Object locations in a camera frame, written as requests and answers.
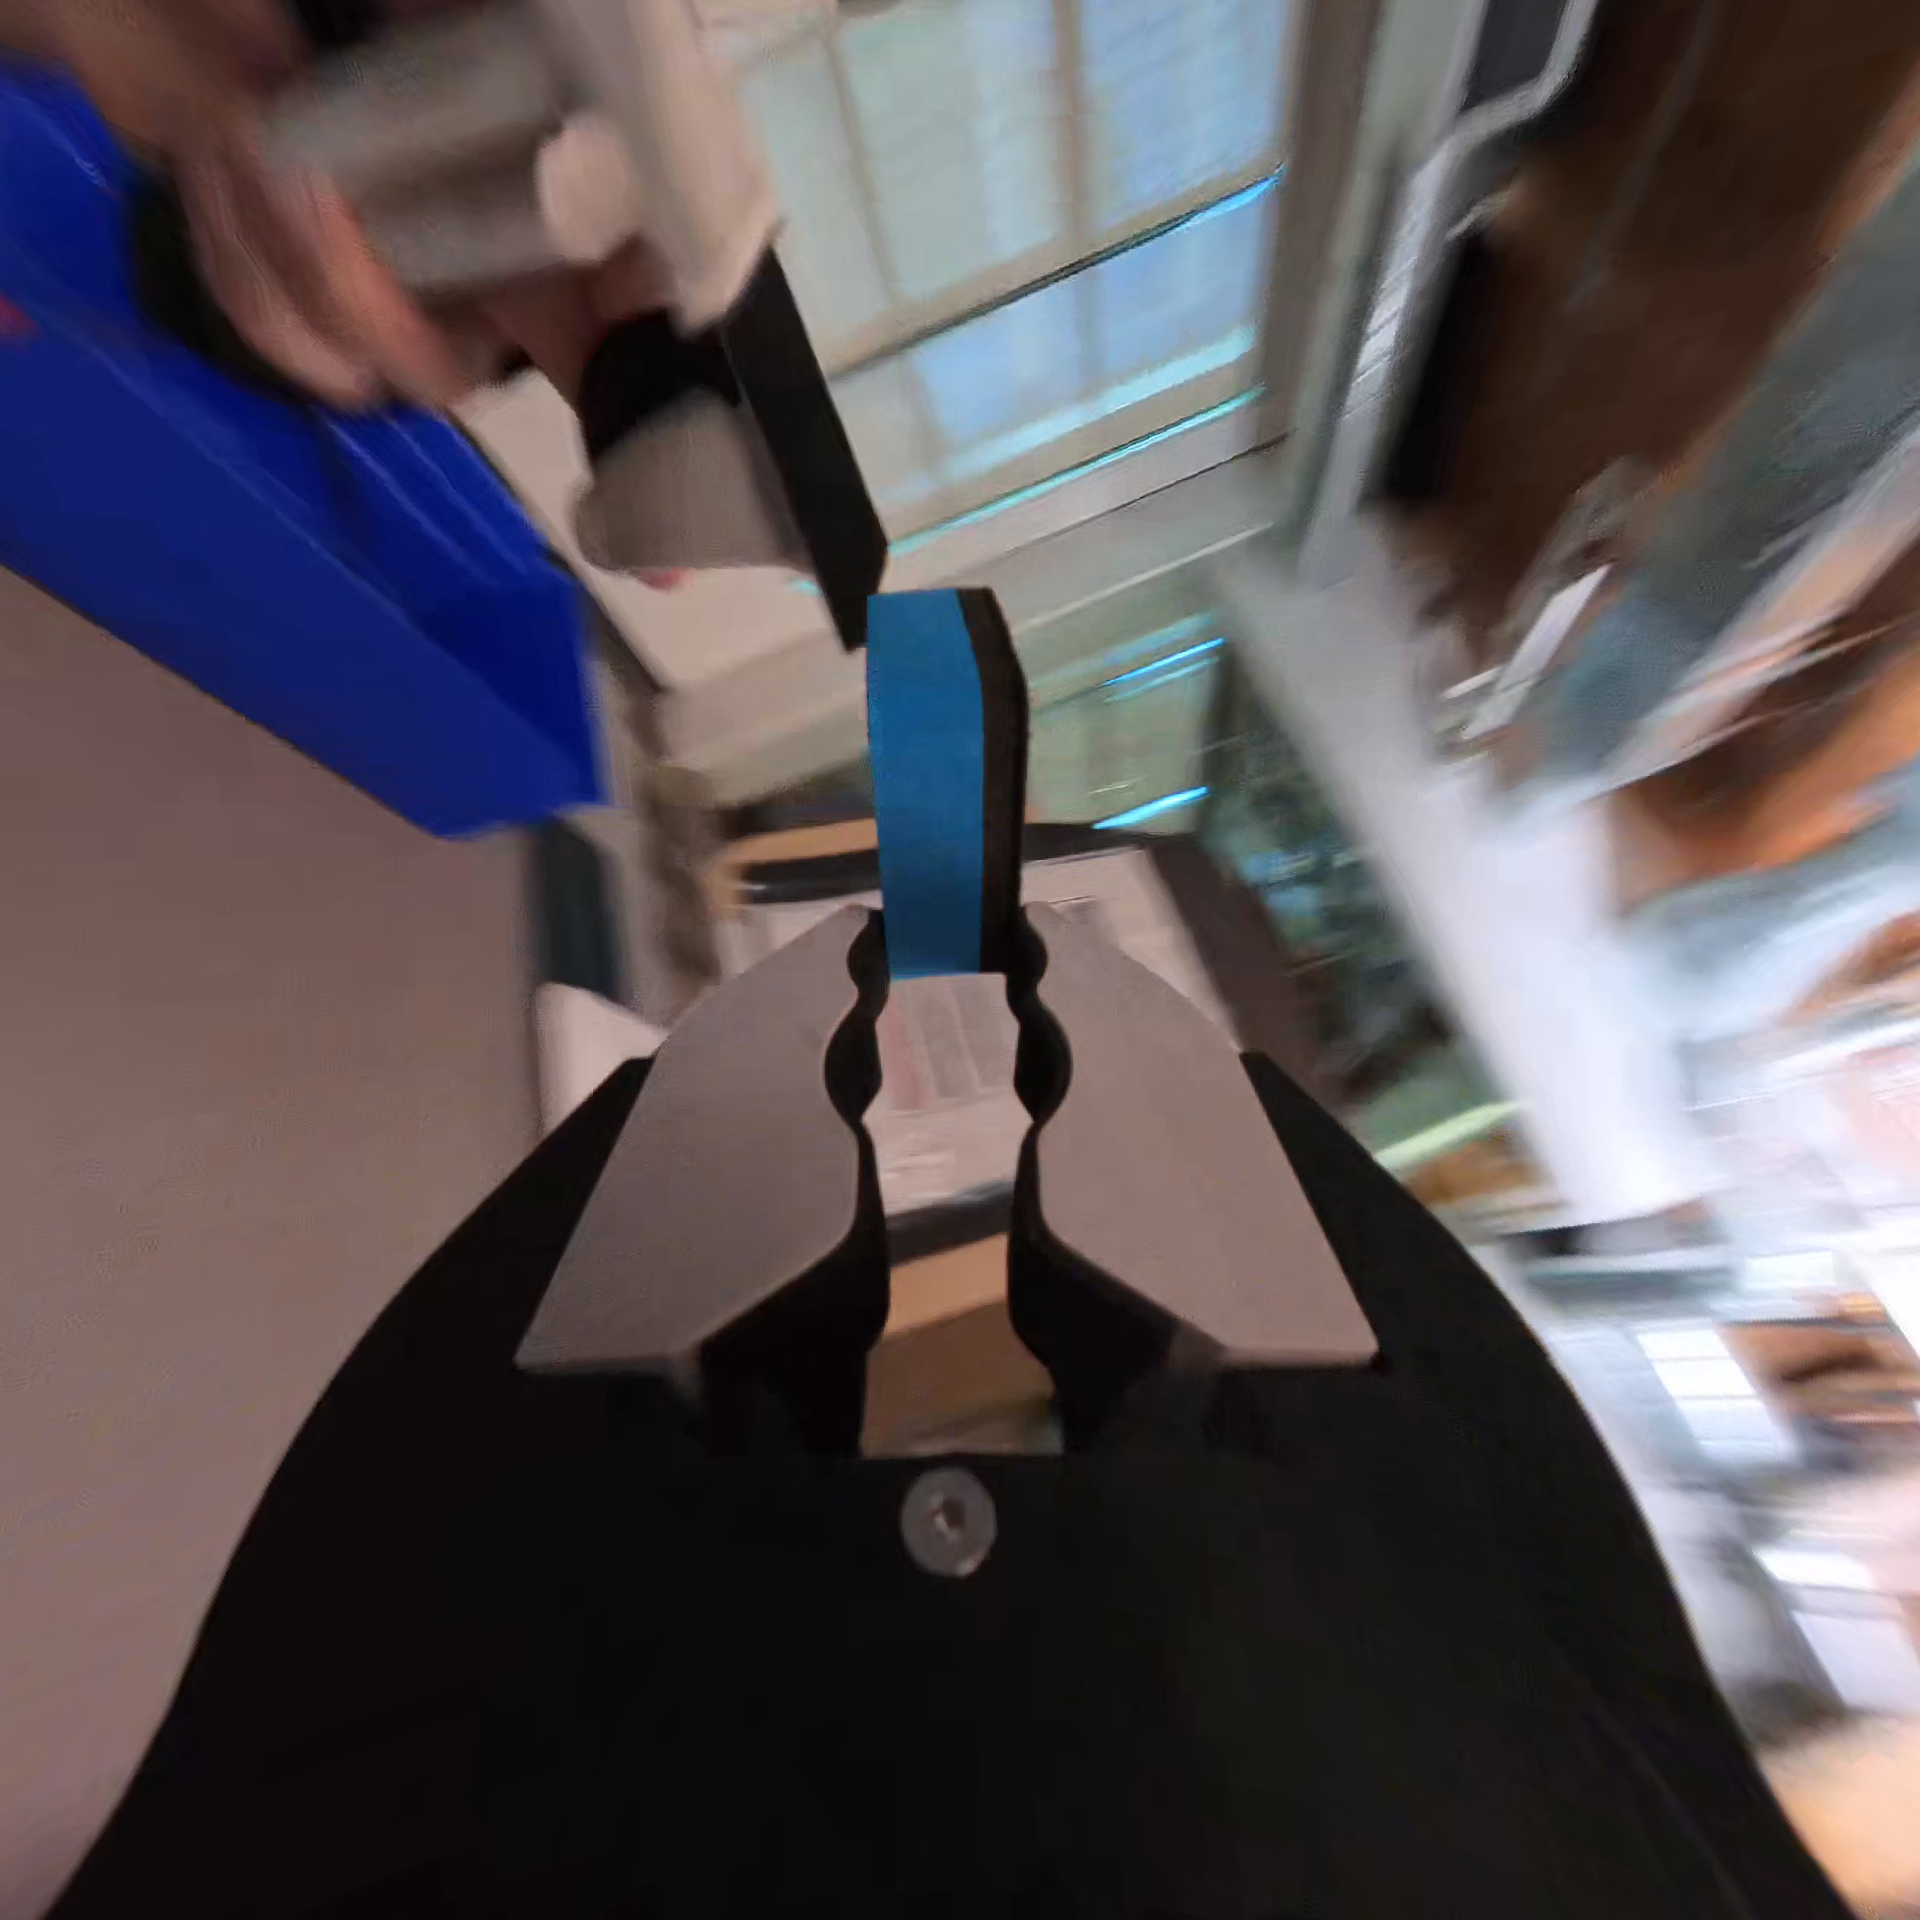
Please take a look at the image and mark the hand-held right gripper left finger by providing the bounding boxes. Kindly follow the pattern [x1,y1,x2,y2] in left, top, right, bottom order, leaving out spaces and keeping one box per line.
[514,903,889,1457]

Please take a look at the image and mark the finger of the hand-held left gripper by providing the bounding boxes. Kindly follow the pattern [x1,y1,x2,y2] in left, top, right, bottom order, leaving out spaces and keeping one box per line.
[572,246,889,649]

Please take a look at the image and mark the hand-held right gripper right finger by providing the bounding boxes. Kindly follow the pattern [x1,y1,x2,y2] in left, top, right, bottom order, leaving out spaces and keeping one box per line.
[1009,900,1379,1454]

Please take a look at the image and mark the blue and black foam block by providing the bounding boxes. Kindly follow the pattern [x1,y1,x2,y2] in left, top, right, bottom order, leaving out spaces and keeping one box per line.
[864,585,1032,981]

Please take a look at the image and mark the person's left hand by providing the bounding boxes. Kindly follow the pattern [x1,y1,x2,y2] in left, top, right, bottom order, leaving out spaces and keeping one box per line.
[30,0,600,415]

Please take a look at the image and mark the large window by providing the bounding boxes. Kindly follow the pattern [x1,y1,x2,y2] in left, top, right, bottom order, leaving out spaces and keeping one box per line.
[719,0,1310,578]

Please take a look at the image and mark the blue plastic bin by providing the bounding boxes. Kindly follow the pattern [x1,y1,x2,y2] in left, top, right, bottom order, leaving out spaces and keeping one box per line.
[0,61,613,841]

